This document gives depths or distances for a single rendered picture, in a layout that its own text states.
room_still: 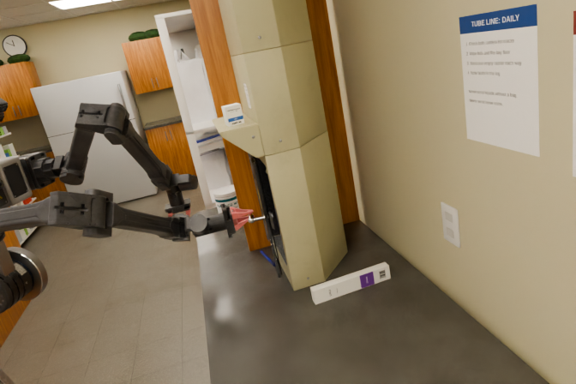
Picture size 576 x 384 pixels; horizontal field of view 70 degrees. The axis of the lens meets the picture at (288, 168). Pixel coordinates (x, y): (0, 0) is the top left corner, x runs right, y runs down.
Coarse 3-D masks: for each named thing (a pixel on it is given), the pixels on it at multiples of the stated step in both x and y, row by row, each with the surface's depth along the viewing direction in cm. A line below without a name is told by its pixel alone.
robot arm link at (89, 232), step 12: (96, 192) 99; (108, 192) 103; (108, 204) 103; (108, 216) 102; (120, 216) 105; (132, 216) 109; (144, 216) 114; (156, 216) 120; (84, 228) 97; (96, 228) 97; (108, 228) 101; (120, 228) 110; (132, 228) 111; (144, 228) 114; (156, 228) 119; (168, 228) 125; (180, 228) 133
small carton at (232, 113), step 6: (222, 108) 127; (228, 108) 124; (234, 108) 125; (240, 108) 126; (228, 114) 125; (234, 114) 125; (240, 114) 126; (228, 120) 125; (234, 120) 126; (240, 120) 126
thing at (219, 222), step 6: (222, 204) 138; (222, 210) 133; (210, 216) 136; (216, 216) 135; (222, 216) 135; (210, 222) 134; (216, 222) 134; (222, 222) 134; (216, 228) 134; (222, 228) 135; (228, 228) 135; (228, 234) 135
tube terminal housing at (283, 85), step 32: (256, 64) 117; (288, 64) 121; (256, 96) 119; (288, 96) 121; (320, 96) 137; (288, 128) 124; (320, 128) 137; (288, 160) 126; (320, 160) 137; (288, 192) 128; (320, 192) 137; (288, 224) 131; (320, 224) 136; (288, 256) 134; (320, 256) 136
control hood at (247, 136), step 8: (216, 120) 144; (224, 120) 141; (248, 120) 131; (216, 128) 130; (224, 128) 125; (232, 128) 122; (240, 128) 120; (248, 128) 121; (256, 128) 121; (224, 136) 119; (232, 136) 120; (240, 136) 121; (248, 136) 121; (256, 136) 122; (240, 144) 121; (248, 144) 122; (256, 144) 122; (248, 152) 123; (256, 152) 123
